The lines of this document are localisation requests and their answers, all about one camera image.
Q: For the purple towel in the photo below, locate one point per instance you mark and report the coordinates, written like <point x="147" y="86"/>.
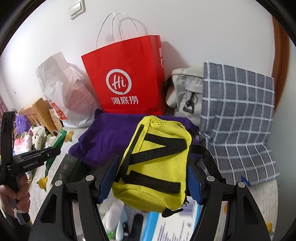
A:
<point x="104" y="136"/>

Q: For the white floral cloth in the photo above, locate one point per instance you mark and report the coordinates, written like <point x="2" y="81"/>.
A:
<point x="38" y="135"/>

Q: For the white crumpled plastic wrap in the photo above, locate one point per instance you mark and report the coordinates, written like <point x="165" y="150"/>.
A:
<point x="113" y="213"/>

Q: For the wooden door frame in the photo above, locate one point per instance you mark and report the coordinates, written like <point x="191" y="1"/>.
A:
<point x="281" y="58"/>

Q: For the white light switch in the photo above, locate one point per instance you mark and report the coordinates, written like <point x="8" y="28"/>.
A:
<point x="77" y="9"/>

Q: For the fruit print tablecloth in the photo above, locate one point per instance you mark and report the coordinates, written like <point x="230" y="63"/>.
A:
<point x="261" y="208"/>

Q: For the purple fluffy toy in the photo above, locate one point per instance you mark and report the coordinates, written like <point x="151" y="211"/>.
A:
<point x="22" y="122"/>

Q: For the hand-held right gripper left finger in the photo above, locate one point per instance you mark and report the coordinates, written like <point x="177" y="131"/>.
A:
<point x="108" y="180"/>

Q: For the white plastic bag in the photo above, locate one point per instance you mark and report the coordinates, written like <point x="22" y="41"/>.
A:
<point x="64" y="92"/>

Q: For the red paper bag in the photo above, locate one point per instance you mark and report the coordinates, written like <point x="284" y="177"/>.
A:
<point x="124" y="76"/>

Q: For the grey checked cushion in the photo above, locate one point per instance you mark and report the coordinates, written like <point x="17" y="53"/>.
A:
<point x="238" y="115"/>

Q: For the small patterned box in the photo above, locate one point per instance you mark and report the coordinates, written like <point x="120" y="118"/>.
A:
<point x="55" y="121"/>

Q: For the blue tissue pack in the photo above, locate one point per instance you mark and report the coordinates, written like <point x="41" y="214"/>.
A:
<point x="171" y="227"/>

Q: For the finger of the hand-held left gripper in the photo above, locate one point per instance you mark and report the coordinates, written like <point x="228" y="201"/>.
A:
<point x="48" y="153"/>

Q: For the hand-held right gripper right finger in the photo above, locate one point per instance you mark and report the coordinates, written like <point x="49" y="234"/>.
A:
<point x="194" y="183"/>

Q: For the pink packet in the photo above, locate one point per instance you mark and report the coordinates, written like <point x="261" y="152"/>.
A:
<point x="22" y="144"/>

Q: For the dark box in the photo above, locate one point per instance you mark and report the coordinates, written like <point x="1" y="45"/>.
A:
<point x="68" y="166"/>

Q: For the green tissue pack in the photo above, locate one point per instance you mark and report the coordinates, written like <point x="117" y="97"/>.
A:
<point x="59" y="140"/>

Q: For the beige fabric bag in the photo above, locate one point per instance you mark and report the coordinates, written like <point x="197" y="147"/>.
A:
<point x="185" y="88"/>

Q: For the person's left hand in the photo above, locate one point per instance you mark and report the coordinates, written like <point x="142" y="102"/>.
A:
<point x="24" y="197"/>

